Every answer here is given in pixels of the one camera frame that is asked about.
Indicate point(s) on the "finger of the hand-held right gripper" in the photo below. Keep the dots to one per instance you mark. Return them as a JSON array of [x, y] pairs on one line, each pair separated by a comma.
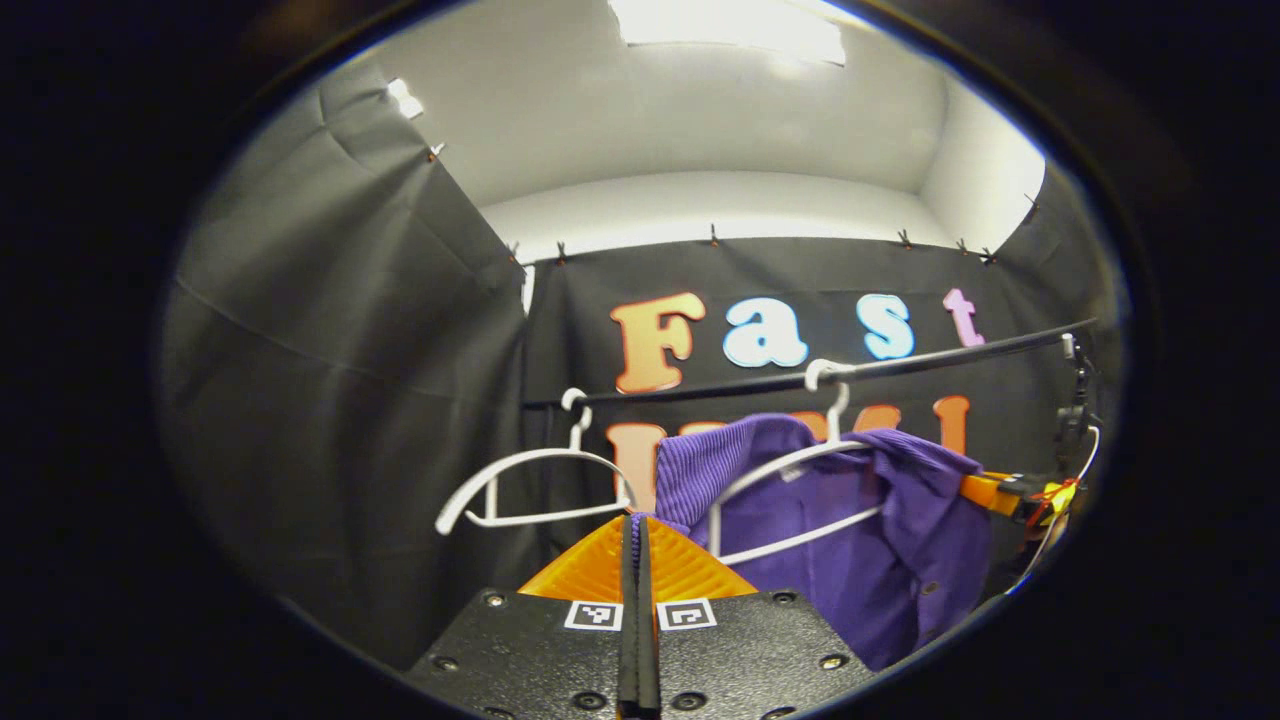
[[985, 492]]

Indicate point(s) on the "white clothes hanger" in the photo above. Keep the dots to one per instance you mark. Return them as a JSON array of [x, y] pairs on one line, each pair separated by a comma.
[[578, 430], [775, 468]]

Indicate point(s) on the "row of backdrop clips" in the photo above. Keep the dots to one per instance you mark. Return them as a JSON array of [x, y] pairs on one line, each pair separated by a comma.
[[714, 237]]

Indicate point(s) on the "black clothes rack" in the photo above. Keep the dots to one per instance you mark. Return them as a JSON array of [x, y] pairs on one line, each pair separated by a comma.
[[950, 354]]

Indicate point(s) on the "large ceiling light panel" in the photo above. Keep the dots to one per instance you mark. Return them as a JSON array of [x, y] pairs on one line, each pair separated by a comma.
[[730, 25]]

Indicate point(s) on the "purple ribbed shirt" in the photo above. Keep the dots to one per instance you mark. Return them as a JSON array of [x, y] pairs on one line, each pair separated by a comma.
[[900, 560]]

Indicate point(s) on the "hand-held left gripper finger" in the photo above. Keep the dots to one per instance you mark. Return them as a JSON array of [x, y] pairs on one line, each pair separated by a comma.
[[629, 650], [648, 650]]

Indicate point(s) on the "small ceiling light panel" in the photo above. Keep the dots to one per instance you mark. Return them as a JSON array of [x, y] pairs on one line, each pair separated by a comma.
[[405, 98]]

